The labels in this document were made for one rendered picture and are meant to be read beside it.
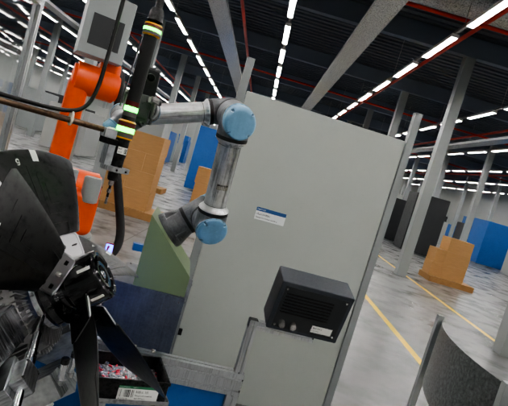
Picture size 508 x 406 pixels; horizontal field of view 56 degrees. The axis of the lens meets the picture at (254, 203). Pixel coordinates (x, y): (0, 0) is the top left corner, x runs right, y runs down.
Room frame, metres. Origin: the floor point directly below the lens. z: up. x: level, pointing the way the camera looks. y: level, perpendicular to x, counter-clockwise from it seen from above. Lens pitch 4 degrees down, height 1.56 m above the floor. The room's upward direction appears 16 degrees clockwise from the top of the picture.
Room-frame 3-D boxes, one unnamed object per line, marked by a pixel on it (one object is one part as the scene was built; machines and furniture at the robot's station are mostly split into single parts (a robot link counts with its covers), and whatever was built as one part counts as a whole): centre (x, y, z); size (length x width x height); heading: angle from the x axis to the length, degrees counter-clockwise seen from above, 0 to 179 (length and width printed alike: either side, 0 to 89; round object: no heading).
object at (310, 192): (3.09, -0.30, 1.10); 1.21 x 0.05 x 2.20; 99
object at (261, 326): (1.62, -0.22, 1.04); 0.24 x 0.03 x 0.03; 99
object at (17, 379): (0.82, 0.31, 1.08); 0.07 x 0.04 x 0.06; 19
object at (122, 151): (1.16, 0.35, 1.66); 0.04 x 0.04 x 0.46
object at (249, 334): (1.60, -0.11, 0.96); 0.03 x 0.03 x 0.20; 9
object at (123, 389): (1.38, 0.21, 0.84); 0.22 x 0.17 x 0.07; 113
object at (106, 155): (1.15, 0.36, 1.50); 0.09 x 0.07 x 0.10; 134
